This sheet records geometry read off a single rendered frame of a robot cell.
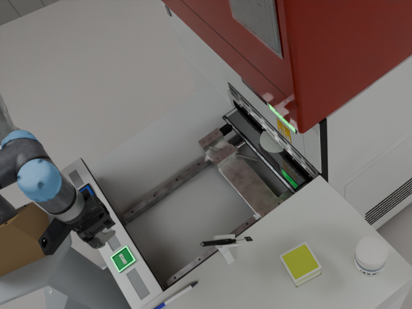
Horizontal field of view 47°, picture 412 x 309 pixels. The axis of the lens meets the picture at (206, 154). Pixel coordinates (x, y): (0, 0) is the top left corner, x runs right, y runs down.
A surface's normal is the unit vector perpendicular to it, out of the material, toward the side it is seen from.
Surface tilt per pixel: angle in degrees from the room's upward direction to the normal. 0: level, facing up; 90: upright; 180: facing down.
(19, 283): 0
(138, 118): 0
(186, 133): 0
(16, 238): 90
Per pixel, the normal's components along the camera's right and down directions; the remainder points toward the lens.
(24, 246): 0.34, 0.77
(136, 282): -0.22, -0.50
